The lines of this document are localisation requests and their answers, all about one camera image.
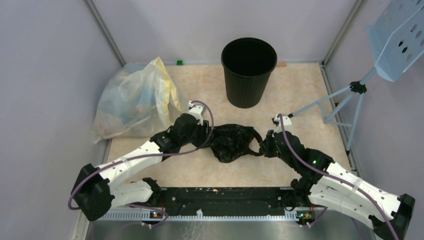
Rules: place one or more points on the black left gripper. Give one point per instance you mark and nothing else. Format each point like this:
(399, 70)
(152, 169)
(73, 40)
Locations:
(204, 132)

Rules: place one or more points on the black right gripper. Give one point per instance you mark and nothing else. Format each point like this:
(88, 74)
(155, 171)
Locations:
(266, 144)

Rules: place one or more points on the black plastic trash bag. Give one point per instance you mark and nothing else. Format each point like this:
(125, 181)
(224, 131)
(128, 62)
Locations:
(229, 142)

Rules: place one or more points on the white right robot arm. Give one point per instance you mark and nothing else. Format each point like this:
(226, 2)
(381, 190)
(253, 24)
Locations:
(324, 182)

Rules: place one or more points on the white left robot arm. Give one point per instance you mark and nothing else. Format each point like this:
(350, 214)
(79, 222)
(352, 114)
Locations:
(98, 189)

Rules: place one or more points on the black plastic trash bin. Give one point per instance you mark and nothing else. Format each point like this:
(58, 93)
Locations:
(247, 65)

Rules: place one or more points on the translucent yellow plastic bag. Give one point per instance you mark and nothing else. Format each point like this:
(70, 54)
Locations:
(138, 101)

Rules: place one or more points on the small wooden block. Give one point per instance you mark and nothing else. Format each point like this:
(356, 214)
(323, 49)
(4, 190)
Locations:
(281, 64)

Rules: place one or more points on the light blue tripod stand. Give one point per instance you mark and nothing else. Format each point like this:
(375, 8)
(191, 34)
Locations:
(354, 88)

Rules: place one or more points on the perforated light blue panel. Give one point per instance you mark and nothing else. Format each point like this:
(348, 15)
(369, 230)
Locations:
(396, 39)

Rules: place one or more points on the white slotted cable duct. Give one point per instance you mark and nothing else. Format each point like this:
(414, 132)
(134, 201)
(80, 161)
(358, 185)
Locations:
(144, 215)

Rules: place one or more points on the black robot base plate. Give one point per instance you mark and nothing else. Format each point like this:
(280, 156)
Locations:
(227, 201)

